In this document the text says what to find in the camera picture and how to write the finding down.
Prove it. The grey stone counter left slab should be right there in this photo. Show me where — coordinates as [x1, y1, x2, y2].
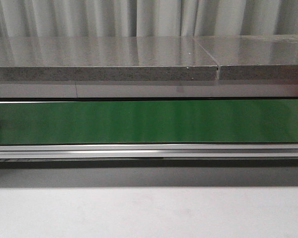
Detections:
[0, 37, 217, 82]

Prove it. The grey stone counter slab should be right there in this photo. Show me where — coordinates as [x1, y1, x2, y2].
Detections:
[0, 37, 217, 82]
[194, 35, 298, 83]

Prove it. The grey stone counter right slab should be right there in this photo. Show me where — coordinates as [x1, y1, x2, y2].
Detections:
[194, 35, 298, 83]

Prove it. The green conveyor belt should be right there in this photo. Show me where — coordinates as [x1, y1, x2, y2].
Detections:
[0, 99, 298, 145]

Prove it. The white pleated curtain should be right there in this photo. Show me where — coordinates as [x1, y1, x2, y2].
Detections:
[0, 0, 298, 37]

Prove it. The aluminium conveyor frame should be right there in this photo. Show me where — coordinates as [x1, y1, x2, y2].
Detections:
[0, 143, 298, 159]

